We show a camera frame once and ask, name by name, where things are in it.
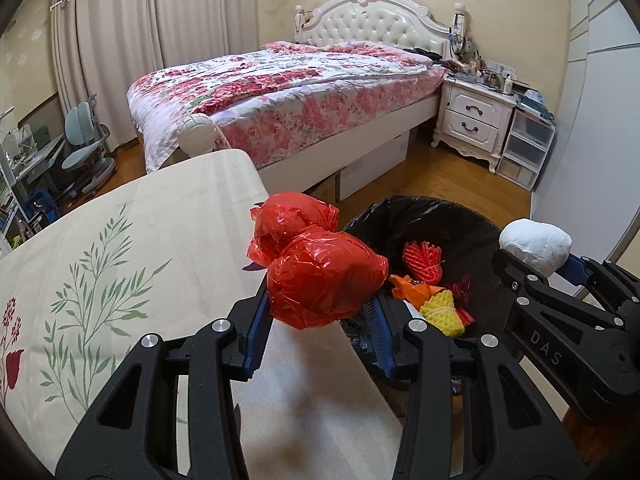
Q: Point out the grey study desk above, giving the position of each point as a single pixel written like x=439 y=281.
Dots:
x=45 y=152

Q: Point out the yellow foam net bundle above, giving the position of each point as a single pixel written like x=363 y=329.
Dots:
x=440 y=307

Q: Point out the white nightstand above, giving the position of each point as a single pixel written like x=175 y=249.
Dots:
x=475 y=115

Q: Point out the blue plastic stool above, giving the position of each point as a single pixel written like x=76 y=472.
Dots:
x=44 y=205

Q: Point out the white wad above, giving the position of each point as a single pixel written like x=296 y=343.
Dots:
x=535 y=245

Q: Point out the white bed with tufted headboard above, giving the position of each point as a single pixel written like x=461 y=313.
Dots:
x=375 y=25

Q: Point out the group of small nightstand items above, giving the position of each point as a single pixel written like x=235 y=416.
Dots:
x=490 y=75

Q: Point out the beige curtains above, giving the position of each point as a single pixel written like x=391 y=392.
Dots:
x=125 y=25

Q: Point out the red plastic bag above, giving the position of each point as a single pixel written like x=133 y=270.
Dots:
x=320 y=280

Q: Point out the white wardrobe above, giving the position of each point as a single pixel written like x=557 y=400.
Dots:
x=600 y=110

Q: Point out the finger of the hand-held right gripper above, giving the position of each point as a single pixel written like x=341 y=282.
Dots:
x=575 y=270
x=510 y=267

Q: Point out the dark red wrapper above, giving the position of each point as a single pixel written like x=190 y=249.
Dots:
x=461 y=290

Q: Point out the plastic drawer unit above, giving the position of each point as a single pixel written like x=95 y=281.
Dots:
x=527 y=145

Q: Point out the red foam net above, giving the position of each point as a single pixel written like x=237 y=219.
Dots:
x=422 y=260

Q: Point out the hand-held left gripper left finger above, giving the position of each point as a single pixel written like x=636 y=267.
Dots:
x=257 y=330

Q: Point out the white box under bed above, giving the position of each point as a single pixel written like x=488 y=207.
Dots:
x=375 y=165

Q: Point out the white round bedpost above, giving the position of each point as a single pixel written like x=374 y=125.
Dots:
x=196 y=135

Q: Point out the light blue desk chair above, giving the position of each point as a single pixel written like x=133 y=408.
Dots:
x=80 y=125

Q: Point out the orange plastic wrapper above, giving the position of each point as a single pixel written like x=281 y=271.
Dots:
x=412 y=291

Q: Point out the bin with black bag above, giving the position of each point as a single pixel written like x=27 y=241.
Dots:
x=400 y=225

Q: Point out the pink floral quilt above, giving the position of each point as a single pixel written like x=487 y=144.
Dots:
x=250 y=85

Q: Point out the leaf print table cloth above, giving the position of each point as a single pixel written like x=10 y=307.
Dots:
x=150 y=220

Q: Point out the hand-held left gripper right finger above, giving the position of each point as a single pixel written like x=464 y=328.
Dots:
x=380 y=335

